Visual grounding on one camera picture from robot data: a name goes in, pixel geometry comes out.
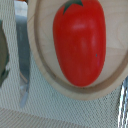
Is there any grey teal-padded gripper finger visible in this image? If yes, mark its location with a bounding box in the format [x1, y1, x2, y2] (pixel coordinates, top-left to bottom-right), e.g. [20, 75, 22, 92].
[0, 20, 9, 87]

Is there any red toy tomato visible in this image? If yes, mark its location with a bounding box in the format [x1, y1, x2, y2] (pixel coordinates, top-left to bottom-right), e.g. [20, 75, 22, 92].
[53, 0, 106, 87]

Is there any round wooden plate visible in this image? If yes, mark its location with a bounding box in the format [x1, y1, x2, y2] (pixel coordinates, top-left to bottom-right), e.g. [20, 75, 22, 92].
[27, 0, 128, 100]

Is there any knife with wooden handle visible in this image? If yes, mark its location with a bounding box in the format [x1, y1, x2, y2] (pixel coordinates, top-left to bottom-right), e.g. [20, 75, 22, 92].
[14, 0, 30, 108]

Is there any fork with wooden handle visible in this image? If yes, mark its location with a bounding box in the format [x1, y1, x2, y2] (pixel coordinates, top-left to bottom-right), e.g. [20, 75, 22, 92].
[118, 76, 128, 128]

